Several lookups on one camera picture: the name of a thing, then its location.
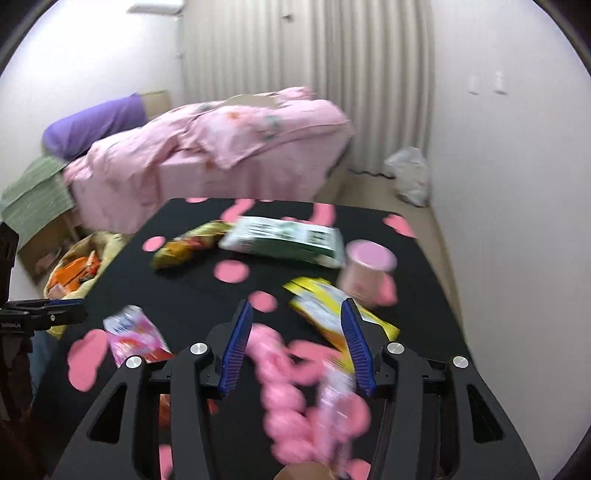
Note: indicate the tan rounded object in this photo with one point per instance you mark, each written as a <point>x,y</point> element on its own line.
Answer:
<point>304,473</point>

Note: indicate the white plastic bag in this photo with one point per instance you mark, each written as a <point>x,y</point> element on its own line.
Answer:
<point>411,177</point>

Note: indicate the person's jeans leg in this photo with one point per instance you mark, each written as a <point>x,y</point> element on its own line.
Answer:
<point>40,355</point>

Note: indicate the orange snack bag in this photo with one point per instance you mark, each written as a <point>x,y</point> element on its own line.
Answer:
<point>76,274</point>

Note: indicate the white air conditioner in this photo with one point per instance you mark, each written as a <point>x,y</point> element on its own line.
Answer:
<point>157,5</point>

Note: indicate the black tablecloth pink shapes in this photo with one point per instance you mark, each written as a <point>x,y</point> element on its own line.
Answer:
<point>184,286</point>

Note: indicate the white pleated curtain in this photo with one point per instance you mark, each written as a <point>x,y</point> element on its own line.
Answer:
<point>369,78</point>
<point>231,50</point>

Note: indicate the clear pink printed wrapper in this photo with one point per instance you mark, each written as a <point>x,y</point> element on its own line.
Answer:
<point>337,401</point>

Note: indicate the pink caterpillar toy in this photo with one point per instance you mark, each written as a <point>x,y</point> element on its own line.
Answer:
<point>281,401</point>

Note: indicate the green checked cloth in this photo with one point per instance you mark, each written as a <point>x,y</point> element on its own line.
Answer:
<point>32,189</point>

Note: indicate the pink floral duvet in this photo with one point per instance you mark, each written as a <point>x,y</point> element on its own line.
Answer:
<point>138,152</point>

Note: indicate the wooden nightstand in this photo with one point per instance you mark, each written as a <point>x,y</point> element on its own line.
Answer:
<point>46,240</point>

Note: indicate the pink jar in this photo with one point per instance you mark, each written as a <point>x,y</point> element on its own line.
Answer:
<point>364,272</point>

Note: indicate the pink floral pillow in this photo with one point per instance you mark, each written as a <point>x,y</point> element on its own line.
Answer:
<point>258,129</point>

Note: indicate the green white milk carton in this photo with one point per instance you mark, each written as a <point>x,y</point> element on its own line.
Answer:
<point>277,240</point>

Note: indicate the white wall socket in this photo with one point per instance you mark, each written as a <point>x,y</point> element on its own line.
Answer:
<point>498,83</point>
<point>473,85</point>

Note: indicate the bed with pink floral sheet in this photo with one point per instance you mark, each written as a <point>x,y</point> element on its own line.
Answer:
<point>207,189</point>

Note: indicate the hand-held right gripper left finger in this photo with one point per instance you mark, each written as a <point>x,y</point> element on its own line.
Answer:
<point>235,350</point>

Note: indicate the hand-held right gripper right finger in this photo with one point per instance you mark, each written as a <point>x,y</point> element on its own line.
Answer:
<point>360,350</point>

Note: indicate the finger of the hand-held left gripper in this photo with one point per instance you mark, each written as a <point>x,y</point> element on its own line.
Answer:
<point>69,310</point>

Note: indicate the beige headboard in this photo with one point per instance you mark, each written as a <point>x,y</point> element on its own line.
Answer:
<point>157,104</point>

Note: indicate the pink white packet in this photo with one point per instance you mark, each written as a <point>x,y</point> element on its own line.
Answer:
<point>134,332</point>

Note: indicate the yellow brown snack wrapper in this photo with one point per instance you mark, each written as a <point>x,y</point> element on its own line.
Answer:
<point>184,247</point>

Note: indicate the purple pillow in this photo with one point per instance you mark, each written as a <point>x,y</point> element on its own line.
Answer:
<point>92,124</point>

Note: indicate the bin with yellow plastic bag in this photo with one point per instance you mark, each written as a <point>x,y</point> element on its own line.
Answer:
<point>108,249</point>

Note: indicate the yellow white packet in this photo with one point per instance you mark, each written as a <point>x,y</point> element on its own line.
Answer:
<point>318,304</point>

